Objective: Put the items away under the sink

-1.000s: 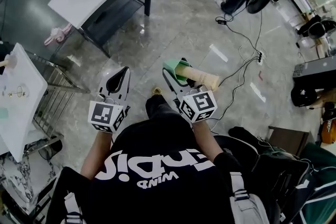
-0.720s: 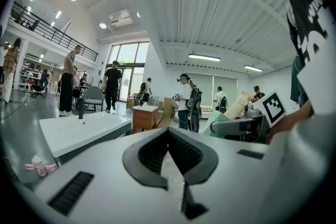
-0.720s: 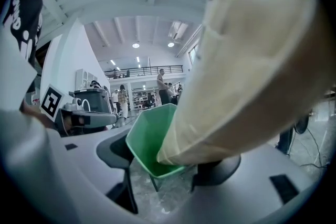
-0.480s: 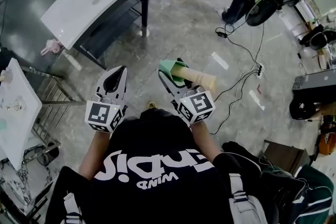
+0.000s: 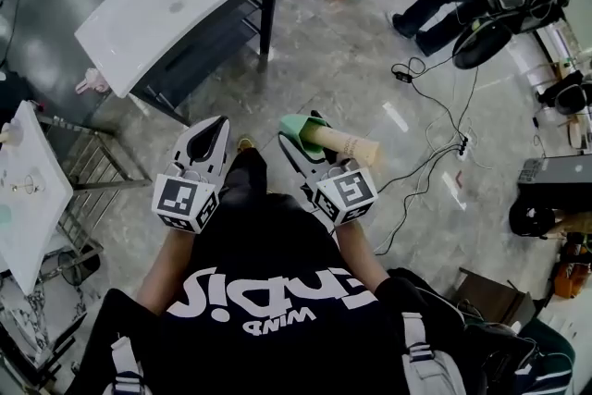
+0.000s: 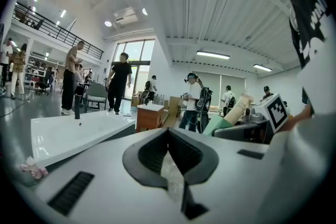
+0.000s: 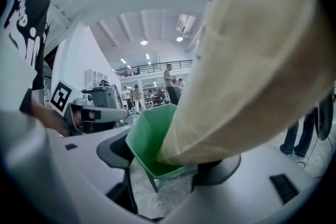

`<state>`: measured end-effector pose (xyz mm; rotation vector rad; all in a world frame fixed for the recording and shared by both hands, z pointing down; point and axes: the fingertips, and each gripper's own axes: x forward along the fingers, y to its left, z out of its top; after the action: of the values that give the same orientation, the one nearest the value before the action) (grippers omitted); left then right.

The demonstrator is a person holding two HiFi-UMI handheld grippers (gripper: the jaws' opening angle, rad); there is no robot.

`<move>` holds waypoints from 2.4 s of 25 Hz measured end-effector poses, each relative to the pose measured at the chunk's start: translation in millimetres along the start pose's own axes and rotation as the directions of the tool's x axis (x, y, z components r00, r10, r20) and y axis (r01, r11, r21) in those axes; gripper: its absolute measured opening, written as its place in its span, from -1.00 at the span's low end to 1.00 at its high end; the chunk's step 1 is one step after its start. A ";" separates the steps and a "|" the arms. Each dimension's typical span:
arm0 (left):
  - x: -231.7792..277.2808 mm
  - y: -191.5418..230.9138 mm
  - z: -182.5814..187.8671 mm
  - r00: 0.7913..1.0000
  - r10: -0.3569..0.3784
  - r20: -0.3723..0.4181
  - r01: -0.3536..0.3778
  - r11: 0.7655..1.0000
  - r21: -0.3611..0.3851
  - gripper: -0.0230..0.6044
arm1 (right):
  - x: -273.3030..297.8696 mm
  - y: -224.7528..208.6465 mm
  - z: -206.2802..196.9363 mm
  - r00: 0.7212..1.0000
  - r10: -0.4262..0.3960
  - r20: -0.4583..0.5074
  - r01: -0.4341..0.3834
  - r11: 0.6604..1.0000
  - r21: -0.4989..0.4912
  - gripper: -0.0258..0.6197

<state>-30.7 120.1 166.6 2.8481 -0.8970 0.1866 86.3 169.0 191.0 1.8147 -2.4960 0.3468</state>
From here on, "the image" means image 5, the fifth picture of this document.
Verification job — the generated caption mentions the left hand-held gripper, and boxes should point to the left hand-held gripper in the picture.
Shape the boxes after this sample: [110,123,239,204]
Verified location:
[151,115,231,235]

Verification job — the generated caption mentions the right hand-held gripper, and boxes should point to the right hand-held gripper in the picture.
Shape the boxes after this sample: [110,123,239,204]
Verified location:
[277,109,380,228]

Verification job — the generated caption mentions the green cloth item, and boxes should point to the green cloth item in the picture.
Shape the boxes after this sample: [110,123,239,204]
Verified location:
[278,114,332,164]

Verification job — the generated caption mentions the brown cardboard tube item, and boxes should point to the brown cardboard tube item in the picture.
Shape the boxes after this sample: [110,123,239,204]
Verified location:
[298,124,382,168]

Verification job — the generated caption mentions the white rectangular sink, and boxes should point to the white rectangular sink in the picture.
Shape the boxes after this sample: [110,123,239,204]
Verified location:
[73,0,283,100]

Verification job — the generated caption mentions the person's right forearm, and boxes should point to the person's right forearm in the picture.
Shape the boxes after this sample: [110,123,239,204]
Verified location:
[332,220,390,292]

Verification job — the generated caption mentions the person's left forearm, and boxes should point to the person's left forearm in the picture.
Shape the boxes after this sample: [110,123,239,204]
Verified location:
[135,224,205,318]

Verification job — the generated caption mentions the dark metal sink stand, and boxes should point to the dark metal sink stand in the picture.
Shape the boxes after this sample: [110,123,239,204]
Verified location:
[129,0,282,127]

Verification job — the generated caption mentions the person's black trousers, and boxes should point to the person's black trousers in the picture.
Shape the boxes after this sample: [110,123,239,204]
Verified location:
[216,147,279,212]

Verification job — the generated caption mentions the silver metal rack stand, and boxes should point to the silver metal rack stand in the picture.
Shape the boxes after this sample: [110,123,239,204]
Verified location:
[35,113,154,277]

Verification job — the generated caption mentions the black power adapter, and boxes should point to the black power adapter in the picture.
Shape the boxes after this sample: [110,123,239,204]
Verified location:
[390,62,414,84]

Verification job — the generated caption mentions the small pink appliance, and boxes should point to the small pink appliance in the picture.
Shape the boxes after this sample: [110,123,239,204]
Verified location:
[74,67,111,95]

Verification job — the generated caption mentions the white power strip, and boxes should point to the white power strip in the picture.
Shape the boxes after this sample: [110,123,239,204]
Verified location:
[454,135,472,162]

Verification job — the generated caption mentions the person's black printed t-shirt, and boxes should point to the person's black printed t-shirt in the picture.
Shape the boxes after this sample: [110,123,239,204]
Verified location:
[67,193,468,395]

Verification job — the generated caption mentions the white marble-edged basin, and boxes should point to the white marble-edged basin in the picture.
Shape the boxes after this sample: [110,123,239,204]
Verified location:
[0,100,75,295]

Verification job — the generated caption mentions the black floor fan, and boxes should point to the black floor fan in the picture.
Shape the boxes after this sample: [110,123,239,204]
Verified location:
[451,15,515,71]

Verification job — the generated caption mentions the black helmet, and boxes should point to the black helmet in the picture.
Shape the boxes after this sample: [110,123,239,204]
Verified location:
[508,197,557,239]

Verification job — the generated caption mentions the brown cardboard box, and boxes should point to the brown cardboard box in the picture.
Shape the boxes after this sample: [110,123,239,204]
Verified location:
[454,266,538,330]

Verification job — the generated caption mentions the grey laptop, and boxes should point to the grey laptop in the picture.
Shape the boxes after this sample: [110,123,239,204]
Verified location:
[516,154,592,213]

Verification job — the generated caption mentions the black backpack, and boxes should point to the black backpack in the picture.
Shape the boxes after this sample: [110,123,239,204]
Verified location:
[387,266,578,395]

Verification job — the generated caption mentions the long black cable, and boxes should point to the long black cable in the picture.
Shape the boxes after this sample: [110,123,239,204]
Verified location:
[372,56,482,256]

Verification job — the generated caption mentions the black wire basket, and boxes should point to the black wire basket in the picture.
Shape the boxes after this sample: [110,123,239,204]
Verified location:
[56,243,102,289]

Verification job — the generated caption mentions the grey backpack strap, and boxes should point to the grey backpack strap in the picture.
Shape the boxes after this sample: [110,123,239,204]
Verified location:
[109,334,145,395]
[400,312,466,395]

